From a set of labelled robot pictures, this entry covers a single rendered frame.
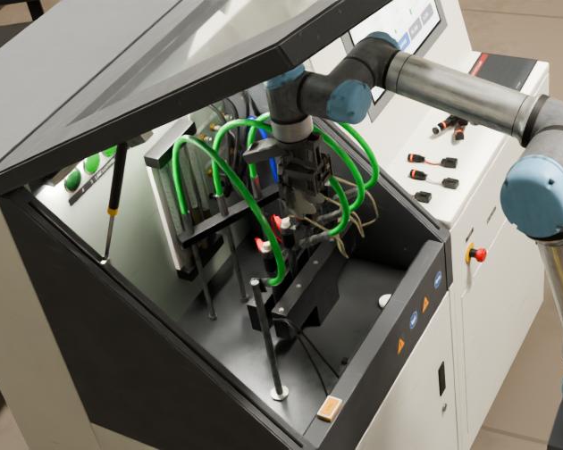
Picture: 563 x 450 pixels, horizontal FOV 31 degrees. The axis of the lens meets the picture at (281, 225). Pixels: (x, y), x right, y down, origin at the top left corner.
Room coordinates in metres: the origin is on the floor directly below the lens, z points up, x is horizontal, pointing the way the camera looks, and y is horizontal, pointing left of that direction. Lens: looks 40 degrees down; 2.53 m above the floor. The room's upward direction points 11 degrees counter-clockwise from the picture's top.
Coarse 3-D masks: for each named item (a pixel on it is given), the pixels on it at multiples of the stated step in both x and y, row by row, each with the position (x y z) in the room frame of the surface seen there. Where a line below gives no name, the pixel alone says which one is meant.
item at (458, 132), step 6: (450, 114) 2.14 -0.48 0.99; (450, 120) 2.09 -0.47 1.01; (456, 120) 2.10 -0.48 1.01; (462, 120) 2.08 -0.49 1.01; (438, 126) 2.08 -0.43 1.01; (444, 126) 2.07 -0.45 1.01; (438, 132) 2.06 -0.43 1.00; (456, 132) 2.04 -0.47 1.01; (462, 132) 2.03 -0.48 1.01; (456, 138) 2.05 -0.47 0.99; (462, 138) 2.05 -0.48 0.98
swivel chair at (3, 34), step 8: (0, 0) 4.11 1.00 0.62; (8, 0) 4.11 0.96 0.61; (16, 0) 4.11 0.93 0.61; (24, 0) 4.10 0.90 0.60; (32, 0) 4.10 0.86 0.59; (32, 8) 4.13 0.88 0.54; (40, 8) 4.13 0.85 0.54; (32, 16) 4.13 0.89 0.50; (40, 16) 4.13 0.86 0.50; (16, 24) 4.13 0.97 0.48; (24, 24) 4.12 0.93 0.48; (0, 32) 4.09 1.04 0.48; (8, 32) 4.07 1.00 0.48; (16, 32) 4.06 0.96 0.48; (0, 40) 4.02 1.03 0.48; (8, 40) 4.00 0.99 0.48
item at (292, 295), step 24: (336, 240) 1.76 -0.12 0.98; (288, 264) 1.71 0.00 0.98; (312, 264) 1.70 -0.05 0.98; (336, 264) 1.74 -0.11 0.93; (288, 288) 1.64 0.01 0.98; (312, 288) 1.65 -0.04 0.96; (336, 288) 1.72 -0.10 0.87; (288, 312) 1.56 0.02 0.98; (312, 312) 1.66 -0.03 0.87; (288, 336) 1.56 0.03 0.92
